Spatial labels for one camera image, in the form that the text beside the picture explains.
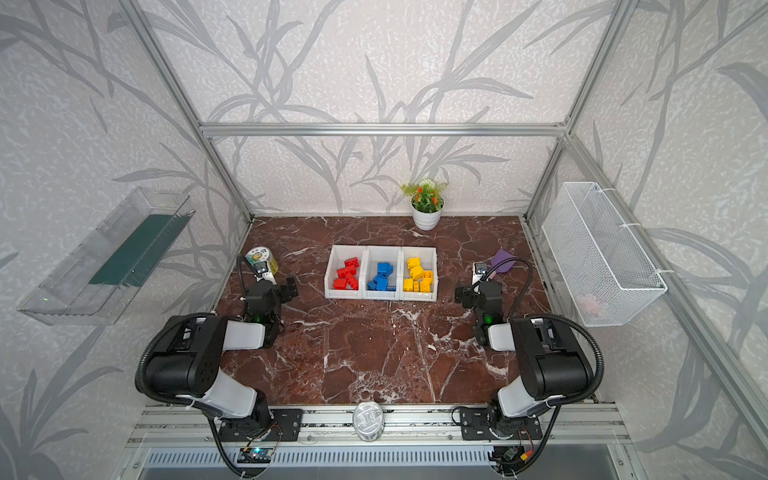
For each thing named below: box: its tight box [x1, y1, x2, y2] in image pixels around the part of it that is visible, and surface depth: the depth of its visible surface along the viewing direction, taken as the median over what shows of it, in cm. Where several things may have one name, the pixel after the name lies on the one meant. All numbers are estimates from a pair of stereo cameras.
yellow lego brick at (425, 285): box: [419, 278, 432, 293], surface depth 101 cm
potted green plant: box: [401, 178, 448, 231], surface depth 110 cm
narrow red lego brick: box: [337, 266, 357, 279], surface depth 103 cm
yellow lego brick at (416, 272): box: [410, 266, 424, 280], surface depth 103 cm
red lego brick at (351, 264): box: [340, 257, 360, 271], surface depth 106 cm
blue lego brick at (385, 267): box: [377, 262, 394, 277], surface depth 102 cm
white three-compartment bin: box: [324, 245, 438, 302], surface depth 101 cm
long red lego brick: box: [332, 278, 347, 290], surface depth 100 cm
